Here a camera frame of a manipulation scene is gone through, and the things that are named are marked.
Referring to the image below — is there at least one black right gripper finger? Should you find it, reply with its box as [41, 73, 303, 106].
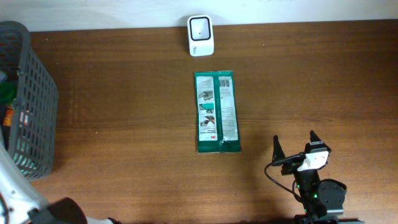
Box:
[272, 135, 285, 162]
[310, 130, 324, 146]

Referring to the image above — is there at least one green 3M gloves packet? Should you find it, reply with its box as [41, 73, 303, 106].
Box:
[194, 71, 241, 154]

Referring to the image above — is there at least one green lid jar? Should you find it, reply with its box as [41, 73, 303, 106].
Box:
[1, 82, 17, 105]

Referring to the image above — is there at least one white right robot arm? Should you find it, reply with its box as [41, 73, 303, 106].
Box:
[281, 130, 363, 224]

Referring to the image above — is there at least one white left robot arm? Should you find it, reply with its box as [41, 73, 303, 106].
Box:
[1, 138, 120, 224]

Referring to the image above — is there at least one white barcode scanner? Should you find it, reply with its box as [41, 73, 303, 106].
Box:
[187, 15, 215, 57]

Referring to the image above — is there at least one grey plastic basket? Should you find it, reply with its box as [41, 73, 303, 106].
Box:
[1, 21, 59, 181]

